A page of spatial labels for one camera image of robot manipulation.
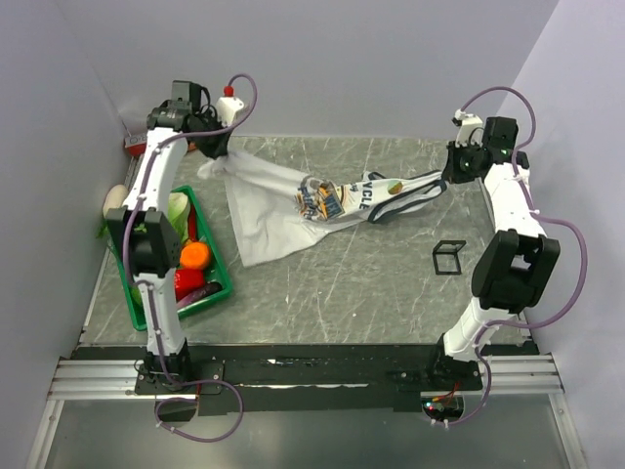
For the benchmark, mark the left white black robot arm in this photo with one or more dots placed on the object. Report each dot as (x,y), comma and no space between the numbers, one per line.
(146,241)

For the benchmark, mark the green plastic crate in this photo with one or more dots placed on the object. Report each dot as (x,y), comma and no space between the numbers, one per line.
(217,270)

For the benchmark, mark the green lettuce head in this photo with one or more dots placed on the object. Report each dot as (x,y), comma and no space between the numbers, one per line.
(178,212)

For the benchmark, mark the purple eggplant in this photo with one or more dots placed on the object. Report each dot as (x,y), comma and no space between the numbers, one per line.
(199,294)

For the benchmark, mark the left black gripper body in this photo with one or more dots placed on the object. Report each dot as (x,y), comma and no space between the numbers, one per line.
(211,144)

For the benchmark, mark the white radish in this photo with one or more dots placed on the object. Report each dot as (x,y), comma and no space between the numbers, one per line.
(114,198)

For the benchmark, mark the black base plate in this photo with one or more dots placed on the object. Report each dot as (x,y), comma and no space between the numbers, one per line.
(254,378)

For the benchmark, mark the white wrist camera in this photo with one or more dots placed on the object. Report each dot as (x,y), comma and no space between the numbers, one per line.
(228,107)
(467,124)

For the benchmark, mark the red bell pepper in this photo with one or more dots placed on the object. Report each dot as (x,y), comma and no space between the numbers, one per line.
(187,281)

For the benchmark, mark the white printed tank top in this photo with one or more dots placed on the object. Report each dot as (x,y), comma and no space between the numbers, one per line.
(276,211)

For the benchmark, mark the red chili pepper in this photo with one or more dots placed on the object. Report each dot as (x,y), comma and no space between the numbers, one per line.
(192,225)

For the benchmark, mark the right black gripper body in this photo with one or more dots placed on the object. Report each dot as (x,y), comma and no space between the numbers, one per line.
(462,160)

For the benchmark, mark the black wire frame stand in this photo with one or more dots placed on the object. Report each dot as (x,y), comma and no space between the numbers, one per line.
(446,259)

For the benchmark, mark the aluminium rail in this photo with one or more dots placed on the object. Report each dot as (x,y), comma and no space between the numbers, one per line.
(93,381)

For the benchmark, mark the red white box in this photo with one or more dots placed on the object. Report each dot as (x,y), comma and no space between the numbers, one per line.
(135,145)

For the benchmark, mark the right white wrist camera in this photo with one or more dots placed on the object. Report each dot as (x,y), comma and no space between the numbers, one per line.
(467,124)

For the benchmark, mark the round colourful brooch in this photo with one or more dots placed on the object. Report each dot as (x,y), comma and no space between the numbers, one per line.
(394,187)

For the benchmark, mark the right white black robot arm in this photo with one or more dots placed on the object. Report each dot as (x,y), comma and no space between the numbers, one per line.
(513,270)

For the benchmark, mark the orange carrot slice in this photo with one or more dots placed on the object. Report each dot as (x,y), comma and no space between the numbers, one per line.
(195,255)

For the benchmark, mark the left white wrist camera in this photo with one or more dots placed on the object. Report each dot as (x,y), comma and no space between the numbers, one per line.
(228,107)

